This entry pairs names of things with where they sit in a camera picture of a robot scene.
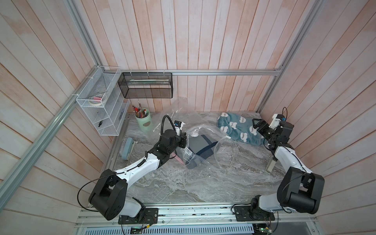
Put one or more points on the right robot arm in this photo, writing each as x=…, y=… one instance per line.
x=301, y=189

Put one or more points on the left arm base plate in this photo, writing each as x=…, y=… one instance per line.
x=145, y=216

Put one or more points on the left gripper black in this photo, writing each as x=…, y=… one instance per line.
x=182, y=139

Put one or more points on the pens in cup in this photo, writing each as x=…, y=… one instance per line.
x=139, y=111

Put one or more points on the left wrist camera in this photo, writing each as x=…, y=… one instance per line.
x=178, y=125

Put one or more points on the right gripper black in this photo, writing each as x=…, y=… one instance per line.
x=261, y=124

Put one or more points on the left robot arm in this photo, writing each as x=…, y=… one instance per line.
x=109, y=194

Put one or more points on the green pen cup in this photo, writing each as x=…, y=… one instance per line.
x=144, y=120

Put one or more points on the clear plastic vacuum bag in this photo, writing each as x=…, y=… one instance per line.
x=195, y=126

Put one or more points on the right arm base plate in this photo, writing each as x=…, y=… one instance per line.
x=244, y=213

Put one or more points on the aluminium rail base frame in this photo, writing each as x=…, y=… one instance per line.
x=196, y=219

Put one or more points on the black mesh wall basket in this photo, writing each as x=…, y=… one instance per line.
x=146, y=85

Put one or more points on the white wire shelf rack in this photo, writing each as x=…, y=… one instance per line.
x=107, y=119

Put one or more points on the grey navy cloth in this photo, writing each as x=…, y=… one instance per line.
x=198, y=150

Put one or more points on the teal bear print blanket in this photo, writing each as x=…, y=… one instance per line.
x=239, y=128

